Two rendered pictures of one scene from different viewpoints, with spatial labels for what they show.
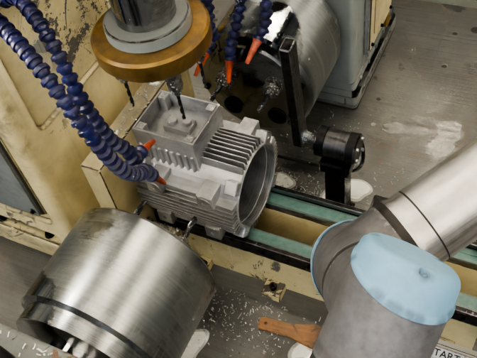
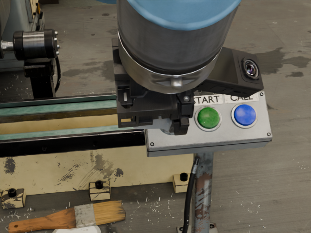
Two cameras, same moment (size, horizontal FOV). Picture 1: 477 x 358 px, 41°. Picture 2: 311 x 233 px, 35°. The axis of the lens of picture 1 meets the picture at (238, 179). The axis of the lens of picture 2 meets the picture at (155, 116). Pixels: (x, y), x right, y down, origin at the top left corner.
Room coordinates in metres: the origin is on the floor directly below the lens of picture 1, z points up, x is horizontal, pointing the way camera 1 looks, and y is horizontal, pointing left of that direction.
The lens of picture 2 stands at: (-0.08, 0.19, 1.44)
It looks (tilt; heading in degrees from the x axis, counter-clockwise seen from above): 34 degrees down; 321
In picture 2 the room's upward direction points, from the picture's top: 2 degrees counter-clockwise
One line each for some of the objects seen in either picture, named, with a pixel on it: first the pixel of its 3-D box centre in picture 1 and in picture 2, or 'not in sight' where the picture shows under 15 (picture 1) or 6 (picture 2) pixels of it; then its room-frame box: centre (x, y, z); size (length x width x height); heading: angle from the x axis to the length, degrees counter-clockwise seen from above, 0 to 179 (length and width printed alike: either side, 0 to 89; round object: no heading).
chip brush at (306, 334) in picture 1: (311, 336); (67, 218); (0.50, -0.08, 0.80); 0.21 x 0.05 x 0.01; 62
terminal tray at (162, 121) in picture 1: (179, 130); not in sight; (0.78, 0.08, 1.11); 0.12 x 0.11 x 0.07; 56
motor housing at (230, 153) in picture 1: (208, 170); not in sight; (0.76, 0.05, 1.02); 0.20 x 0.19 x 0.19; 56
